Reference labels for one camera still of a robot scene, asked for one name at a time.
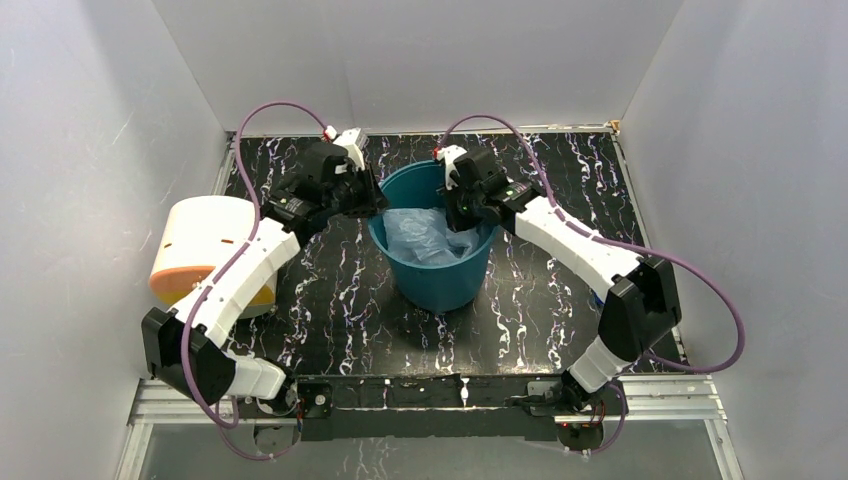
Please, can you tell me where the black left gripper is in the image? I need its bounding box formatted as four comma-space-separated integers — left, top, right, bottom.
325, 162, 390, 219

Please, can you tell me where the light blue plastic bag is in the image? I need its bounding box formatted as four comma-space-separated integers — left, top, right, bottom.
383, 208, 480, 267

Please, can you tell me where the teal plastic trash bin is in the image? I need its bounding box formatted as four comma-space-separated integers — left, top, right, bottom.
367, 161, 498, 313

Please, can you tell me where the cream orange round container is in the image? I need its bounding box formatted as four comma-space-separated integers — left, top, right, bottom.
149, 195, 255, 306

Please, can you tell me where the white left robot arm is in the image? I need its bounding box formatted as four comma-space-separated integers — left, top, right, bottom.
141, 139, 388, 416

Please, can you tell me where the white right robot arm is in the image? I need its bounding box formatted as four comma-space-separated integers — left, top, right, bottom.
434, 146, 682, 414

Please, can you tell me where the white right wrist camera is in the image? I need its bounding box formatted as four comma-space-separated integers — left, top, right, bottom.
434, 145, 467, 190

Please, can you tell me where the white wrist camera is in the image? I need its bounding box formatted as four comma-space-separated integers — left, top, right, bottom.
434, 145, 467, 190
322, 125, 367, 171

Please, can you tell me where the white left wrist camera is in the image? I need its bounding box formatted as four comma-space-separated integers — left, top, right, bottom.
322, 125, 367, 171

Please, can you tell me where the black front mounting rail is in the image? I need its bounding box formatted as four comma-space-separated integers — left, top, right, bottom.
239, 374, 628, 449

